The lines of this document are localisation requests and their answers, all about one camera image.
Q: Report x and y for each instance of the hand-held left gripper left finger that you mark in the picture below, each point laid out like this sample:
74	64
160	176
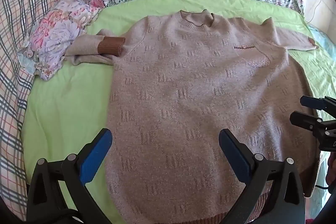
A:
95	153

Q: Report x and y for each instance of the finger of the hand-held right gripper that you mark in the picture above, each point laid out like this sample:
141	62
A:
304	120
315	102

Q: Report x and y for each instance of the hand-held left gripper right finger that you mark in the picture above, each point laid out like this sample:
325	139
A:
233	154

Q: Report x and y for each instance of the beige knit sweater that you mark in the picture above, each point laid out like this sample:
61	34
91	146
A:
189	87

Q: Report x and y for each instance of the light green bed sheet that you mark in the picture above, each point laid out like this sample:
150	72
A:
68	108

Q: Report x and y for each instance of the light blue bed cloth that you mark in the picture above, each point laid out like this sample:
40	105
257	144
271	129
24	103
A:
324	40

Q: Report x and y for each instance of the plaid blanket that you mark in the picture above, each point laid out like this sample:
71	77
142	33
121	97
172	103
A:
15	56

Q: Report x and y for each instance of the pastel floral pillow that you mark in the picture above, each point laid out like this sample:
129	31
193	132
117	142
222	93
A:
57	32

